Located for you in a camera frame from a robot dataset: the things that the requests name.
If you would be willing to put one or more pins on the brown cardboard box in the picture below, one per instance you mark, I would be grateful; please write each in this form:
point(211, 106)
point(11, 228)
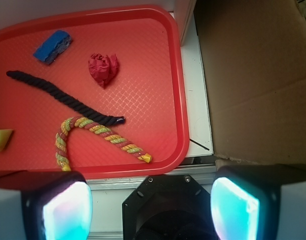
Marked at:
point(254, 58)

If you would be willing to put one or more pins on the yellow-green sponge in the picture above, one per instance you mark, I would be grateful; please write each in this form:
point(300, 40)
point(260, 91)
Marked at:
point(5, 135)

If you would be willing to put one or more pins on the thin black stick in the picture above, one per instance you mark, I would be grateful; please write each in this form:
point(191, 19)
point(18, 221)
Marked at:
point(199, 144)

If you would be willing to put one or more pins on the red plastic tray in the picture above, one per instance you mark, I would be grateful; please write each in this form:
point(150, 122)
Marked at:
point(148, 91)

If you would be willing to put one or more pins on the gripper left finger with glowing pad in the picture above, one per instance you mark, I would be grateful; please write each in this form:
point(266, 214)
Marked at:
point(44, 205)

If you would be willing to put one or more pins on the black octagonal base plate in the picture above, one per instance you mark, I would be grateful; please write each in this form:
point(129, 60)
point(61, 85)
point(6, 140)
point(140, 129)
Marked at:
point(168, 207)

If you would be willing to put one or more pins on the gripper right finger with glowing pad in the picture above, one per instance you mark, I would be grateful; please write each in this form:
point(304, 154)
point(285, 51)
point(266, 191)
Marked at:
point(259, 202)

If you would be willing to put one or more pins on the blue sponge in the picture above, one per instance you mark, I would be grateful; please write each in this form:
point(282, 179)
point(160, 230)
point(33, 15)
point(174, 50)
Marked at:
point(53, 46)

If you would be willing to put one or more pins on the crumpled red paper ball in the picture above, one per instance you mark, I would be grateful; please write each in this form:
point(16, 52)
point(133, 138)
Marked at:
point(103, 68)

